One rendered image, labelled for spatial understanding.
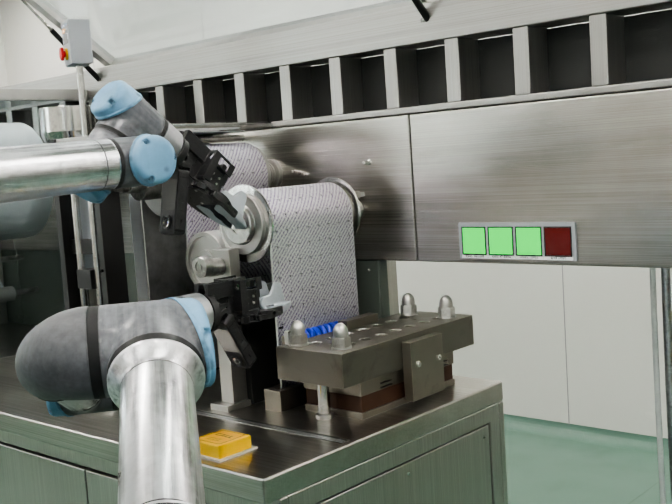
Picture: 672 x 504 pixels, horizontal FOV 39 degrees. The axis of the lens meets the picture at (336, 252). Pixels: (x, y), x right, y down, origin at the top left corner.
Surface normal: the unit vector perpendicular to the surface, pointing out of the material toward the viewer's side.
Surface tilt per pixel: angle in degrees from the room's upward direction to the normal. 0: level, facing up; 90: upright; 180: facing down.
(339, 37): 90
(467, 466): 90
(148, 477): 26
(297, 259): 90
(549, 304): 90
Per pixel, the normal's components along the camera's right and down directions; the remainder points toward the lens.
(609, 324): -0.66, 0.12
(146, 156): 0.68, 0.03
